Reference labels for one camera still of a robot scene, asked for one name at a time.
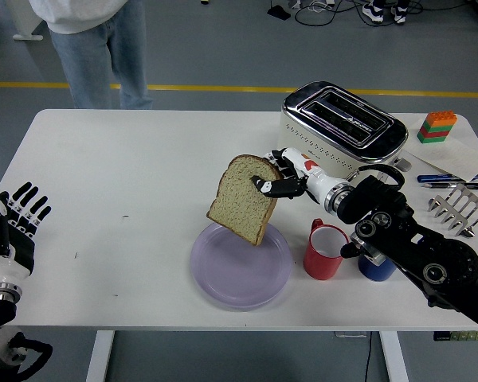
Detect black table control panel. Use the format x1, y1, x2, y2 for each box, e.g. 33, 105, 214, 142
433, 329, 478, 342

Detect white paper sheets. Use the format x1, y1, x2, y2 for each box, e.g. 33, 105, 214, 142
404, 115, 478, 185

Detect black floor cable tangle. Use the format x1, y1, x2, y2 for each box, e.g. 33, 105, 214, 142
293, 0, 478, 28

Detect black foot pedal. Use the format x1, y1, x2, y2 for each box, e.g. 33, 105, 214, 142
267, 4, 292, 20

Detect white black sneaker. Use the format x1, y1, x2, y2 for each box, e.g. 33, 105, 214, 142
361, 0, 386, 25
390, 0, 409, 25

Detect blue enamel mug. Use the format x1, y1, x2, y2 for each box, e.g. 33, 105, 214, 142
357, 254, 398, 283

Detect cream chrome toaster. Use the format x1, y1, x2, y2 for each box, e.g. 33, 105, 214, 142
273, 80, 413, 184

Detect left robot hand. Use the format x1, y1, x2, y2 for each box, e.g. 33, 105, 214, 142
0, 181, 53, 286

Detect metal toast rack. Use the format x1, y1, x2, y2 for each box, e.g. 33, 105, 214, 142
427, 186, 478, 240

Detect white furniture base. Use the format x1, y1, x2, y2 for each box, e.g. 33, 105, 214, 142
6, 0, 51, 41

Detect blue pen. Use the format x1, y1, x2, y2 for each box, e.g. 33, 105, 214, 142
416, 173, 478, 184

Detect red enamel mug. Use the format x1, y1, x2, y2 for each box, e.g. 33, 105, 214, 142
302, 217, 350, 282

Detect brown bread slice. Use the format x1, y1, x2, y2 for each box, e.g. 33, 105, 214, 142
206, 154, 283, 247

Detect orange green red brick stack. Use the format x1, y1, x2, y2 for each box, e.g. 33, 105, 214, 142
416, 110, 458, 144

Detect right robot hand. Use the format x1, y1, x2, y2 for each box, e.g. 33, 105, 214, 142
249, 147, 346, 207

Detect black pen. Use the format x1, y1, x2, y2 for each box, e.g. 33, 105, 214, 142
421, 181, 478, 190

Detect purple plastic plate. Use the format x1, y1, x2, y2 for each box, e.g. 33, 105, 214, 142
190, 221, 294, 312

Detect white table leg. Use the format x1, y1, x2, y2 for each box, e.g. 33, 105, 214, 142
85, 329, 116, 382
378, 329, 409, 382

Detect person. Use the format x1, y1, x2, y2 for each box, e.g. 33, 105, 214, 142
28, 0, 155, 111

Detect thin black hanging cable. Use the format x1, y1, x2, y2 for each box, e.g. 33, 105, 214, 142
362, 330, 374, 382

